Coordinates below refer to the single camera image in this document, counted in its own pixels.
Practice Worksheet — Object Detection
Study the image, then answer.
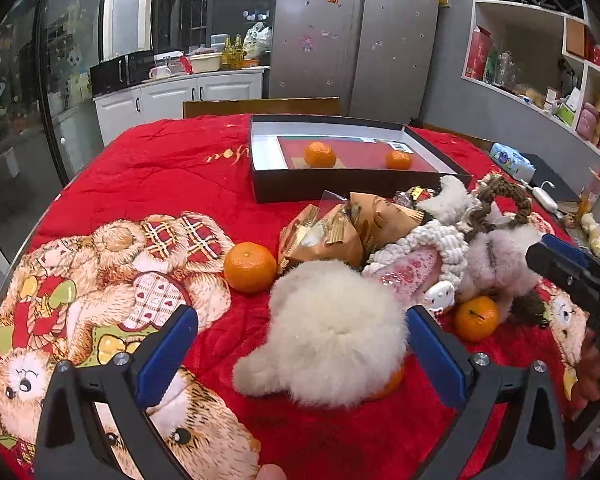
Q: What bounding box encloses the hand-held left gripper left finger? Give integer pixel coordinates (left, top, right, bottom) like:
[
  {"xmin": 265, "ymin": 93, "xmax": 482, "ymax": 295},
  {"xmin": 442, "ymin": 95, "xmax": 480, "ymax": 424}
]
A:
[{"xmin": 34, "ymin": 305, "xmax": 200, "ymax": 480}]

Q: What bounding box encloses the beige plastic basin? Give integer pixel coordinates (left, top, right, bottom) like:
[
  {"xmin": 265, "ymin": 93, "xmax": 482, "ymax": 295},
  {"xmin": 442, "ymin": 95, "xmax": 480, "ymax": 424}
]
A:
[{"xmin": 189, "ymin": 52, "xmax": 224, "ymax": 74}]

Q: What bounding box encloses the black microwave oven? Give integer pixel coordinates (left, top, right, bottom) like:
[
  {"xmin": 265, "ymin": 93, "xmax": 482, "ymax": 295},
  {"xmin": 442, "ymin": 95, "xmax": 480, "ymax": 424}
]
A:
[{"xmin": 90, "ymin": 51, "xmax": 155, "ymax": 96}]

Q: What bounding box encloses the red gift box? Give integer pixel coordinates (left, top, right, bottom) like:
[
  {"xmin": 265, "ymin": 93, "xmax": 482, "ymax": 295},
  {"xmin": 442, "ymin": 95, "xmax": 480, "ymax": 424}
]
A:
[{"xmin": 465, "ymin": 26, "xmax": 494, "ymax": 81}]

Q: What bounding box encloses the red printed blanket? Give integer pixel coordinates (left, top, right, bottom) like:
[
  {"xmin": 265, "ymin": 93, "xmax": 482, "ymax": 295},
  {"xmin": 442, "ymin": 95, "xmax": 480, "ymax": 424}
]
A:
[{"xmin": 0, "ymin": 112, "xmax": 588, "ymax": 480}]

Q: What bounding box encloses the person's right hand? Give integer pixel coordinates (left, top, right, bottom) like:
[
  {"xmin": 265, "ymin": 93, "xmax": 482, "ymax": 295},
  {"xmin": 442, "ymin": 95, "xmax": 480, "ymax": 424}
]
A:
[{"xmin": 575, "ymin": 327, "xmax": 600, "ymax": 413}]

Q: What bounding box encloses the white wall shelf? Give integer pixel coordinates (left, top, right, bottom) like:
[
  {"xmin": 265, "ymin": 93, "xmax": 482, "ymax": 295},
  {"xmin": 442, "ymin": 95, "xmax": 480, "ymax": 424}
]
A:
[{"xmin": 461, "ymin": 0, "xmax": 600, "ymax": 163}]

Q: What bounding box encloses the black flat case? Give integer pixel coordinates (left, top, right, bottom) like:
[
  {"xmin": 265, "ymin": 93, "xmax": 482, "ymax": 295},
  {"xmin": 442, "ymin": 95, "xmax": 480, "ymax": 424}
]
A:
[{"xmin": 522, "ymin": 154, "xmax": 579, "ymax": 204}]

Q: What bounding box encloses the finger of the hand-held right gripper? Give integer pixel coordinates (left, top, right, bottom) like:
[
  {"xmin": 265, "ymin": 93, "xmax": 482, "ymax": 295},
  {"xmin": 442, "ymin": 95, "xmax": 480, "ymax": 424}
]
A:
[
  {"xmin": 525, "ymin": 242, "xmax": 600, "ymax": 322},
  {"xmin": 541, "ymin": 233, "xmax": 600, "ymax": 286}
]

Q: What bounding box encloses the glass sliding door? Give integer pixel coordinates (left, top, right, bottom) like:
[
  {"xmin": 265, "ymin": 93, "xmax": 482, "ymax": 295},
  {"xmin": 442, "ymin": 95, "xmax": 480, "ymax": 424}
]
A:
[{"xmin": 0, "ymin": 0, "xmax": 112, "ymax": 241}]

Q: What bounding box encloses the white plastic bag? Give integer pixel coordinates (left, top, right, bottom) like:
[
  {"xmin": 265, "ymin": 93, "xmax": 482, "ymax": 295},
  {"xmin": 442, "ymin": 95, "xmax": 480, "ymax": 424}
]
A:
[{"xmin": 242, "ymin": 22, "xmax": 273, "ymax": 59}]

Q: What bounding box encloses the black shallow cardboard box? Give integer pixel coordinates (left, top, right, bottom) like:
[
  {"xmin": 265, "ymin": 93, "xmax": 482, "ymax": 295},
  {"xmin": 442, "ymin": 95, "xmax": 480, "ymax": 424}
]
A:
[{"xmin": 250, "ymin": 114, "xmax": 473, "ymax": 204}]

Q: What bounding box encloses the white kitchen cabinet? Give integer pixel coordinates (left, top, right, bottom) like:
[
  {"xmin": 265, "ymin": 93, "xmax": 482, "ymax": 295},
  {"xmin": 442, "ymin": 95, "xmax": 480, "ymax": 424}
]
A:
[{"xmin": 94, "ymin": 71, "xmax": 265, "ymax": 146}]

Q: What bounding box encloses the cream plush toy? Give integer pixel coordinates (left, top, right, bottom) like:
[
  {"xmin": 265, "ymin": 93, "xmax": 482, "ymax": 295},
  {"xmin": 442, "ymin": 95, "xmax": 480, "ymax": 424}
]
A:
[{"xmin": 231, "ymin": 259, "xmax": 410, "ymax": 408}]

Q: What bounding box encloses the pink case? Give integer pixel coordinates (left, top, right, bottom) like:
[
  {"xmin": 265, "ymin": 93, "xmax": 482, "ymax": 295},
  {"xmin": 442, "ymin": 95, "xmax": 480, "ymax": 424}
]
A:
[{"xmin": 577, "ymin": 102, "xmax": 599, "ymax": 141}]

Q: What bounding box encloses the small white figurine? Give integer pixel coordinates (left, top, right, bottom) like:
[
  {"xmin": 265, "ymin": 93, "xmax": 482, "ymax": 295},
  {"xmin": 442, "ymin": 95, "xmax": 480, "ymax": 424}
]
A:
[{"xmin": 422, "ymin": 281, "xmax": 456, "ymax": 317}]

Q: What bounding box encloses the pink and white plush toy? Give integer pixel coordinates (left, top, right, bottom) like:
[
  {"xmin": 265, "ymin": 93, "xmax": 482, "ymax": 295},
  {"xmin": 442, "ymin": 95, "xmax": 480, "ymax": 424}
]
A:
[{"xmin": 420, "ymin": 175, "xmax": 546, "ymax": 311}]

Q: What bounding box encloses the gold snack packet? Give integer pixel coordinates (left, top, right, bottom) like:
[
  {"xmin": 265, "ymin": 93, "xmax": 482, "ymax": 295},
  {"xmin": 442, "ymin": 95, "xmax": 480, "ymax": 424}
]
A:
[
  {"xmin": 350, "ymin": 192, "xmax": 426, "ymax": 256},
  {"xmin": 278, "ymin": 204, "xmax": 366, "ymax": 273}
]

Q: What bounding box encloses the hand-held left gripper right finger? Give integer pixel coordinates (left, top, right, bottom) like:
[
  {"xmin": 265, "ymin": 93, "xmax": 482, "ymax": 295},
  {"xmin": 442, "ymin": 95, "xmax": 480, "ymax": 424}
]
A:
[{"xmin": 405, "ymin": 305, "xmax": 568, "ymax": 480}]

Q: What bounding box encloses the white power adapter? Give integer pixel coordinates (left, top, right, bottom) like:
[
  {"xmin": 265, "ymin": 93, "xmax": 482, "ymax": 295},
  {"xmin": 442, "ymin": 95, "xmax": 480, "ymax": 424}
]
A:
[{"xmin": 522, "ymin": 180, "xmax": 559, "ymax": 212}]

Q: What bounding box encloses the silver refrigerator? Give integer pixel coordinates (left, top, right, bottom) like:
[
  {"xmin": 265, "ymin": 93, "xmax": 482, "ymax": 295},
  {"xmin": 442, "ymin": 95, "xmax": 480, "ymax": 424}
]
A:
[{"xmin": 269, "ymin": 0, "xmax": 441, "ymax": 122}]

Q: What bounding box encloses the orange mandarin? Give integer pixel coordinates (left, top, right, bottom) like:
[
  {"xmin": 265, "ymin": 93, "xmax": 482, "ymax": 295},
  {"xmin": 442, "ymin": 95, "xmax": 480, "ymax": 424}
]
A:
[
  {"xmin": 385, "ymin": 150, "xmax": 413, "ymax": 171},
  {"xmin": 453, "ymin": 296, "xmax": 501, "ymax": 343},
  {"xmin": 365, "ymin": 365, "xmax": 406, "ymax": 402},
  {"xmin": 304, "ymin": 141, "xmax": 337, "ymax": 169},
  {"xmin": 223, "ymin": 241, "xmax": 278, "ymax": 293}
]

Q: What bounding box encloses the blue tissue pack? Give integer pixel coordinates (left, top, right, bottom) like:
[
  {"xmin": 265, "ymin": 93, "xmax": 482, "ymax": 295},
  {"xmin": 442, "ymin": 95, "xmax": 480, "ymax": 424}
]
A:
[{"xmin": 490, "ymin": 143, "xmax": 536, "ymax": 181}]

